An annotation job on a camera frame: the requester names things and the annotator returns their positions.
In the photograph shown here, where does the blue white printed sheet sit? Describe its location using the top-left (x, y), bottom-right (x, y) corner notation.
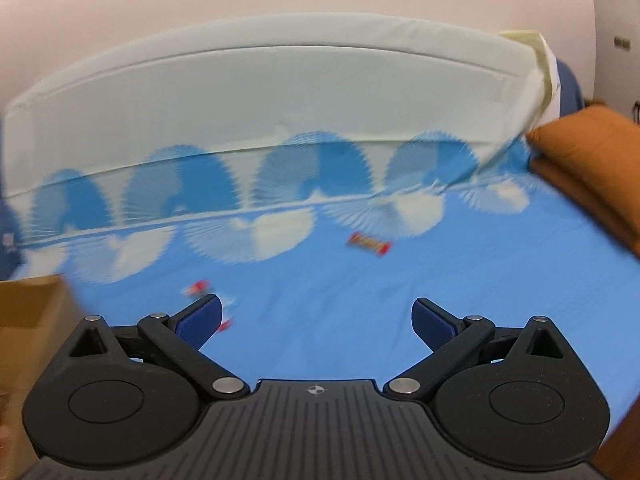
top-left (0, 10), bottom-right (640, 461)

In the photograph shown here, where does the orange cloth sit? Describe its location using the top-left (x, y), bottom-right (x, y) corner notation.
top-left (595, 400), bottom-right (640, 480)

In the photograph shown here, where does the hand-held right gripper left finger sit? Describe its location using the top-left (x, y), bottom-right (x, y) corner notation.
top-left (67, 294), bottom-right (251, 401)

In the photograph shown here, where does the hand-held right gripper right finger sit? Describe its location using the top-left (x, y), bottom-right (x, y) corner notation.
top-left (382, 297), bottom-right (576, 401)

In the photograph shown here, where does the brown cardboard box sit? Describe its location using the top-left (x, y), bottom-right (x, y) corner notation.
top-left (0, 274), bottom-right (86, 480)

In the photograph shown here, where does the yellow brown candy bar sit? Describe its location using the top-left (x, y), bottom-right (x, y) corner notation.
top-left (347, 232), bottom-right (393, 258)

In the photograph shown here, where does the orange cushion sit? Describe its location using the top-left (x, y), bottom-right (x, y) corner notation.
top-left (526, 102), bottom-right (640, 261)

